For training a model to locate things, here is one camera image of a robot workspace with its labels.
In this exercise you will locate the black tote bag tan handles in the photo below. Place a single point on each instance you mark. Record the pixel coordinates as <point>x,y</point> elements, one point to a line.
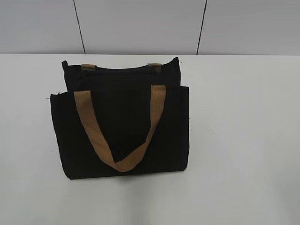
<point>118,122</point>

